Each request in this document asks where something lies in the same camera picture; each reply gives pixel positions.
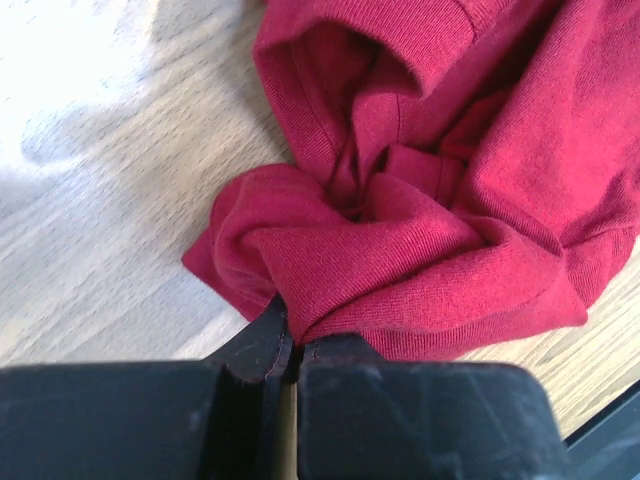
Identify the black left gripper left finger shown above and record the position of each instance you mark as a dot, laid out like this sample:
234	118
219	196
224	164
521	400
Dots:
214	418

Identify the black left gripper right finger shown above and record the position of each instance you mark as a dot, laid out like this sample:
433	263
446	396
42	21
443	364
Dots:
363	417

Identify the dark red t shirt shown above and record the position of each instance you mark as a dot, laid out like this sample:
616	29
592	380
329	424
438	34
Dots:
465	172

